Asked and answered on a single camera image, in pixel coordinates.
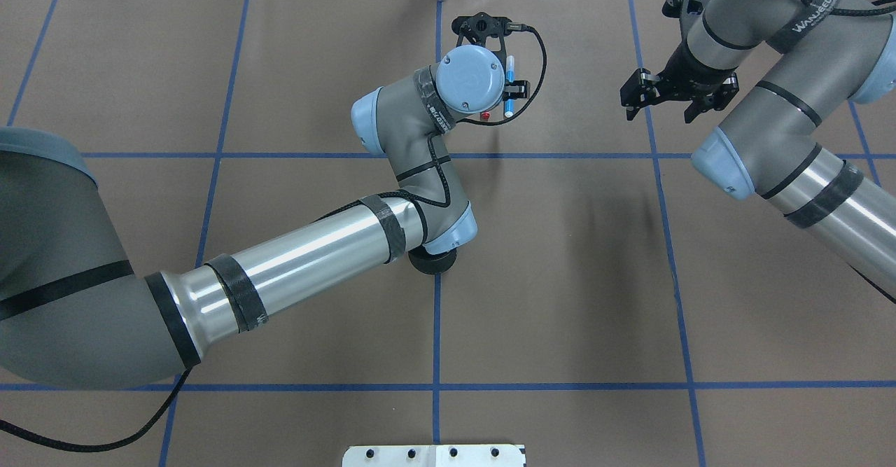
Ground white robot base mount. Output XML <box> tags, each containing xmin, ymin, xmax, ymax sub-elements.
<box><xmin>342</xmin><ymin>444</ymin><xmax>527</xmax><ymax>466</ymax></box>

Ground black braided cable image-left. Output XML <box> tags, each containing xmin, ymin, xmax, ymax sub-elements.
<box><xmin>799</xmin><ymin>0</ymin><xmax>895</xmax><ymax>18</ymax></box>

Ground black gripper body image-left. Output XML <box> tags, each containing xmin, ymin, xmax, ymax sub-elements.
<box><xmin>658</xmin><ymin>41</ymin><xmax>736</xmax><ymax>102</ymax></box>

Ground grey robot arm image-right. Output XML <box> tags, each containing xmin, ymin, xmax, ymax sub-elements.
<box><xmin>1</xmin><ymin>12</ymin><xmax>537</xmax><ymax>390</ymax></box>

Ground black mesh pen cup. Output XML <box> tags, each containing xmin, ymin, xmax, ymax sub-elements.
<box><xmin>407</xmin><ymin>246</ymin><xmax>457</xmax><ymax>275</ymax></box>

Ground grey robot arm image-left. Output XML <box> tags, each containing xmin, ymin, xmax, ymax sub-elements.
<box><xmin>620</xmin><ymin>0</ymin><xmax>895</xmax><ymax>299</ymax></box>

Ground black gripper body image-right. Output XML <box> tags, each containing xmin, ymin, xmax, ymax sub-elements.
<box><xmin>451</xmin><ymin>12</ymin><xmax>531</xmax><ymax>104</ymax></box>

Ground blue marker pen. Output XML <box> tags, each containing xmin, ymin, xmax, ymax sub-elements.
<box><xmin>503</xmin><ymin>55</ymin><xmax>515</xmax><ymax>119</ymax></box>

